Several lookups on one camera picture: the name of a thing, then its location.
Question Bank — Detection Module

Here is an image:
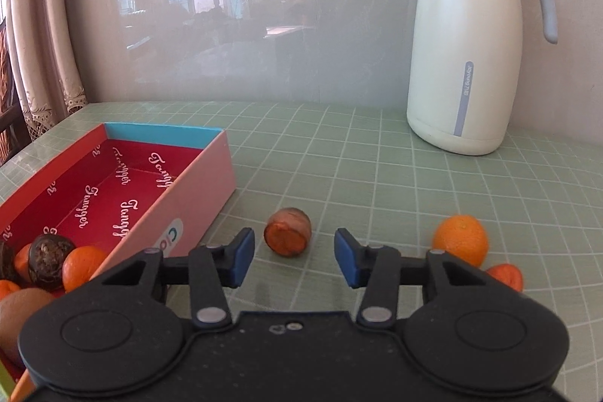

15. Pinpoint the white thermos jug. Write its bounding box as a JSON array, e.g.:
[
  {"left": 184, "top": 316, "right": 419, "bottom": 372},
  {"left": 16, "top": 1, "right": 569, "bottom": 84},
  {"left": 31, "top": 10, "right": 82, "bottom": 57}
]
[{"left": 406, "top": 0, "right": 559, "bottom": 156}]

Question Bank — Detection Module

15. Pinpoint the dark brown rough fruit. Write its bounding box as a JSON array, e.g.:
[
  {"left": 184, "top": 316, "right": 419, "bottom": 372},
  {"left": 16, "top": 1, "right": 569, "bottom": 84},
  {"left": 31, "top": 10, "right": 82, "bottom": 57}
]
[
  {"left": 28, "top": 235, "right": 76, "bottom": 290},
  {"left": 0, "top": 239, "right": 17, "bottom": 280}
]

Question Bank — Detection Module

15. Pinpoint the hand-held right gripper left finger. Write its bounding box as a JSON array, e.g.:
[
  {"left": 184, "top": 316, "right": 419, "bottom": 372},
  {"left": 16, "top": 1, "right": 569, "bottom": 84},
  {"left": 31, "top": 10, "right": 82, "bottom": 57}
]
[{"left": 100, "top": 228, "right": 256, "bottom": 330}]

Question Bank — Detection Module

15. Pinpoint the red cardboard box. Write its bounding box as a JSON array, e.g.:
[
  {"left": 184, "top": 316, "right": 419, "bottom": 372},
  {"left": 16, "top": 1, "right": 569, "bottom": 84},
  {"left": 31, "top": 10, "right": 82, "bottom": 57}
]
[{"left": 0, "top": 122, "right": 237, "bottom": 402}]

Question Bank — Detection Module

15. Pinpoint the beige patterned curtain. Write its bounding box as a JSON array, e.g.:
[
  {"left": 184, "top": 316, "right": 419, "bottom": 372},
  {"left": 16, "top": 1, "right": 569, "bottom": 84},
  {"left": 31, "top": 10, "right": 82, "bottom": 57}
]
[{"left": 0, "top": 0, "right": 89, "bottom": 144}]

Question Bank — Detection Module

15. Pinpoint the cut orange fruit piece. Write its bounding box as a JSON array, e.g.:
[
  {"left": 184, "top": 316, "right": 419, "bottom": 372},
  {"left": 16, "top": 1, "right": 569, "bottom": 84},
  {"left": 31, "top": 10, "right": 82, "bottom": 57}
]
[
  {"left": 264, "top": 207, "right": 312, "bottom": 258},
  {"left": 485, "top": 263, "right": 525, "bottom": 293}
]

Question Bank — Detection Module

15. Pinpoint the dark wooden armchair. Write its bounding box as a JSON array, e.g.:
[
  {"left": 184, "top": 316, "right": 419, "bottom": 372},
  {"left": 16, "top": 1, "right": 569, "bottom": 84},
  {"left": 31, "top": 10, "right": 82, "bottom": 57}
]
[{"left": 0, "top": 20, "right": 22, "bottom": 165}]

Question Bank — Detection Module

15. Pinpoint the green grid tablecloth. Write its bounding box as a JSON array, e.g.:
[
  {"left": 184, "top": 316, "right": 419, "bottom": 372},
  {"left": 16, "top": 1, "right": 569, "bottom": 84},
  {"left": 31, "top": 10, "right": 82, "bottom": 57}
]
[{"left": 0, "top": 101, "right": 603, "bottom": 402}]

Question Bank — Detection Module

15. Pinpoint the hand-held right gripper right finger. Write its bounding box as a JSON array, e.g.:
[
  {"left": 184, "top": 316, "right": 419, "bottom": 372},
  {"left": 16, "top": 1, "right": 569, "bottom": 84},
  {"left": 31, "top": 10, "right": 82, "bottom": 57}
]
[{"left": 334, "top": 229, "right": 488, "bottom": 330}]

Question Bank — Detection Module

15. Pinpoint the brown kiwi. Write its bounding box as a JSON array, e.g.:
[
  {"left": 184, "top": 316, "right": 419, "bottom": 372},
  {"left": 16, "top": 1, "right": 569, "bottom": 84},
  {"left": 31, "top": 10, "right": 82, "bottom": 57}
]
[{"left": 0, "top": 287, "right": 55, "bottom": 367}]

